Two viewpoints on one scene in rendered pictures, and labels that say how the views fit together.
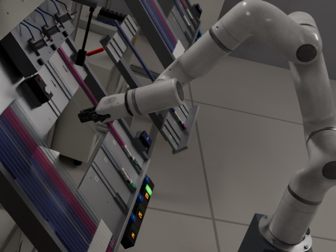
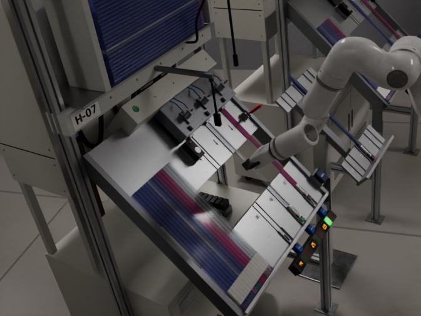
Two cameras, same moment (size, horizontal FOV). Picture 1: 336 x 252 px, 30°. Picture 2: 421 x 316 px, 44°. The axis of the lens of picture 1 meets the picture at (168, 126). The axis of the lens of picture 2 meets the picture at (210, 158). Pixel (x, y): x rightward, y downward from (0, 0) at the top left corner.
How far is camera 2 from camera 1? 68 cm
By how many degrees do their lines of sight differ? 32
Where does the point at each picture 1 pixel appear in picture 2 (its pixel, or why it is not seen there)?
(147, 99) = (284, 145)
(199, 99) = not seen: outside the picture
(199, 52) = (311, 96)
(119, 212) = (282, 244)
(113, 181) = (279, 217)
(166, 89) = (296, 133)
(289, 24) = (377, 54)
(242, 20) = (336, 59)
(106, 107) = (255, 156)
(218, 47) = (324, 88)
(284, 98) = not seen: outside the picture
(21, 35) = (172, 110)
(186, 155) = not seen: outside the picture
